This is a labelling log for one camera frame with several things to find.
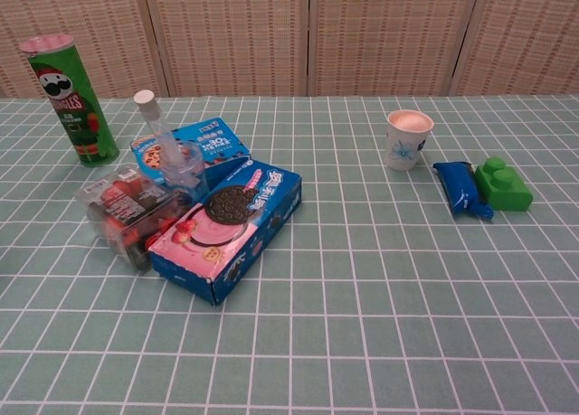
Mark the clear test tube white cap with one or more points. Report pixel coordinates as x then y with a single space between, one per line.
156 121

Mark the pink and blue Oreo box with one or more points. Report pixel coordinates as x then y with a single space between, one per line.
226 234

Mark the small blue cookie box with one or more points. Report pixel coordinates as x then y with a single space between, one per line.
219 139

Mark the clear plastic cup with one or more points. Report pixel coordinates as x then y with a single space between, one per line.
195 180

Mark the white paper cup blue flower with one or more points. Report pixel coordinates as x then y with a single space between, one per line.
405 148

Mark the green grid tablecloth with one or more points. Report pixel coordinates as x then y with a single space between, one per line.
362 320

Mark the blue snack packet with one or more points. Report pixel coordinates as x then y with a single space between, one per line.
459 189

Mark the clear box with red contents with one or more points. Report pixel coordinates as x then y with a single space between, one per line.
120 207

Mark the woven folding screen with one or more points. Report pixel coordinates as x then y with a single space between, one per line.
384 35

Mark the green building block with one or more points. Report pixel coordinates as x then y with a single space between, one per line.
506 193

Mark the green Pringles can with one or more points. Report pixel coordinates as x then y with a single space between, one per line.
77 116

